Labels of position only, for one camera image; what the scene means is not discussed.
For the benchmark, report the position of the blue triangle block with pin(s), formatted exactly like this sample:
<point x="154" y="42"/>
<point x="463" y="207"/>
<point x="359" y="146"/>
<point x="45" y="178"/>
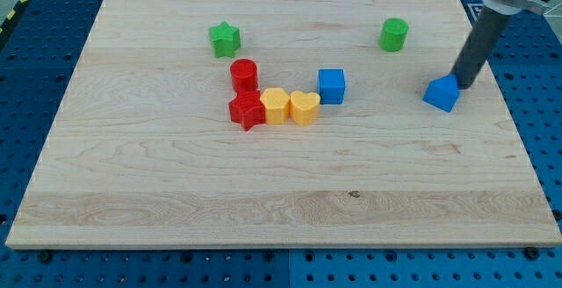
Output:
<point x="443" y="93"/>

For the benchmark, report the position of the blue cube block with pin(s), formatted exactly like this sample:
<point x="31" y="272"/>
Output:
<point x="331" y="85"/>

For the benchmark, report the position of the yellow hexagon block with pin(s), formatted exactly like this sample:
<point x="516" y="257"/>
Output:
<point x="277" y="105"/>

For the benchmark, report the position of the yellow heart block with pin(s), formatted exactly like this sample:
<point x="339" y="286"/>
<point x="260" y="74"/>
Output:
<point x="305" y="107"/>

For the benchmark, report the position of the red star block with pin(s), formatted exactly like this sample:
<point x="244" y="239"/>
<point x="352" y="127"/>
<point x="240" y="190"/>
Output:
<point x="247" y="109"/>

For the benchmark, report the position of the red cylinder block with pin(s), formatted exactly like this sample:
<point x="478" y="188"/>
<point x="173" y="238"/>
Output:
<point x="243" y="74"/>

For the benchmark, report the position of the wooden board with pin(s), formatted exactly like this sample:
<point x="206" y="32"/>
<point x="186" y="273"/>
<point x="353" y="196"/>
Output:
<point x="143" y="154"/>

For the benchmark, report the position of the green star block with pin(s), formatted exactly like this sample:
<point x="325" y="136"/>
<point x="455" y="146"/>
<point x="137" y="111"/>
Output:
<point x="225" y="39"/>

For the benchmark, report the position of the green cylinder block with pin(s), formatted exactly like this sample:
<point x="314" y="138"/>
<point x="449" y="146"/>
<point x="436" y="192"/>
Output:
<point x="393" y="34"/>

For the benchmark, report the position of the grey pusher rod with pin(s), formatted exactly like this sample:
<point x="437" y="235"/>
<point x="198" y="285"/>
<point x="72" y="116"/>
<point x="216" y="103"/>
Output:
<point x="479" y="44"/>

